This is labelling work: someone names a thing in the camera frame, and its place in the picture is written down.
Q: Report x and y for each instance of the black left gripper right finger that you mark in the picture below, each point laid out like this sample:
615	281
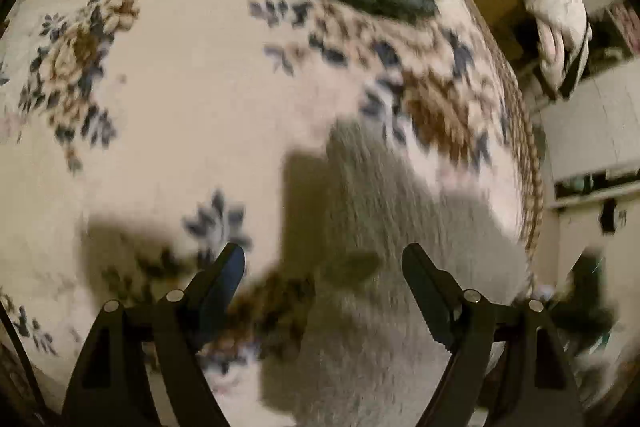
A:
536	386

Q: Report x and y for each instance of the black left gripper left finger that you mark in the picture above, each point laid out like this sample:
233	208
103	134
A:
109	386

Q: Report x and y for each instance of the grey fluffy fleece pants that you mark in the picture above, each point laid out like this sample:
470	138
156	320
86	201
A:
367	357

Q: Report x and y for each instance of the floral cream bed blanket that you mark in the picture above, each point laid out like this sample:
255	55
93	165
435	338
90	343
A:
138	137

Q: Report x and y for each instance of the white jacket on rack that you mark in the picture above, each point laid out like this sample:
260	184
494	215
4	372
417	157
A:
564	35

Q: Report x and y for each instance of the brown cardboard box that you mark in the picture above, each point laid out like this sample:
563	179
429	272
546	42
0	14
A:
502	17

